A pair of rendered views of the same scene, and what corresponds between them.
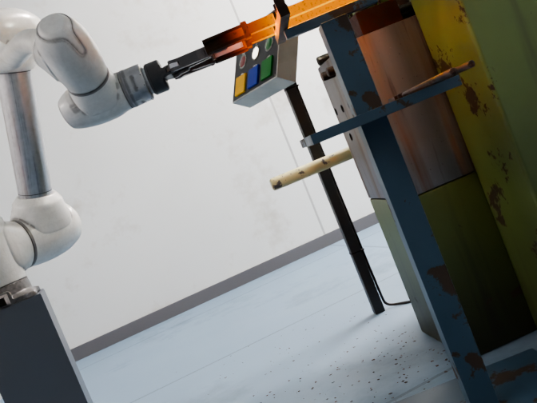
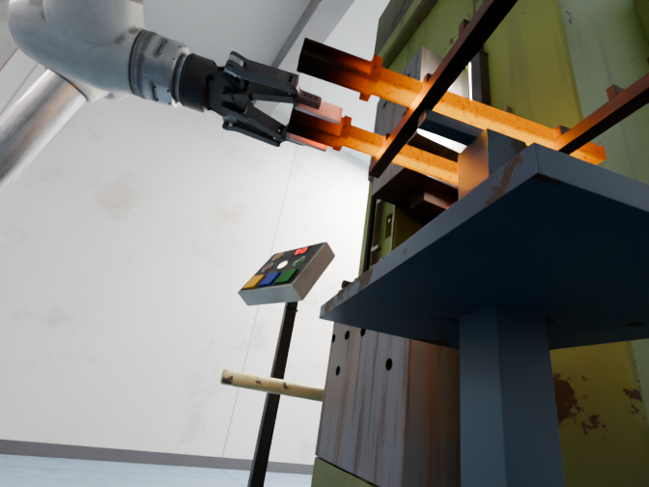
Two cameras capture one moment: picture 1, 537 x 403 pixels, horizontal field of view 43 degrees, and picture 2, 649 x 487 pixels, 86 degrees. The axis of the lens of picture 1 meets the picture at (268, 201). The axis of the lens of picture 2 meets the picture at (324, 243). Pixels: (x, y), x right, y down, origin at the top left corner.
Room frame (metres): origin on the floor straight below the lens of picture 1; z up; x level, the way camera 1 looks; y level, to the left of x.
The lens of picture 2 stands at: (1.17, 0.01, 0.58)
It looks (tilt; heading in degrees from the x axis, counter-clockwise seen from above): 25 degrees up; 346
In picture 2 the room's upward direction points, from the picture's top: 10 degrees clockwise
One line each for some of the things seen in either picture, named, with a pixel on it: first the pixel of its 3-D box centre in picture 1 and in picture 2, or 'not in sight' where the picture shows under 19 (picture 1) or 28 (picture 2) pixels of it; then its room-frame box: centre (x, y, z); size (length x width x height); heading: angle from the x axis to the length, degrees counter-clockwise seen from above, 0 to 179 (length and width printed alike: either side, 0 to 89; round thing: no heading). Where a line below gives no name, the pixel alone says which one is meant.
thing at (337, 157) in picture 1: (328, 161); (289, 388); (2.37, -0.25, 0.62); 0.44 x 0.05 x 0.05; 96
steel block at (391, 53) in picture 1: (443, 93); (452, 383); (2.01, -0.60, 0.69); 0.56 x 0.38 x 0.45; 96
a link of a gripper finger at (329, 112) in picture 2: (226, 45); (319, 108); (1.56, -0.05, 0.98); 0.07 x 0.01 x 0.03; 90
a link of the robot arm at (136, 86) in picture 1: (137, 85); (165, 71); (1.60, 0.18, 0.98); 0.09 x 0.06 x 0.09; 0
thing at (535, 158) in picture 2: (369, 116); (499, 306); (1.47, -0.27, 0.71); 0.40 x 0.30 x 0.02; 179
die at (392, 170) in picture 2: not in sight; (438, 192); (2.06, -0.59, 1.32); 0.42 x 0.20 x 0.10; 96
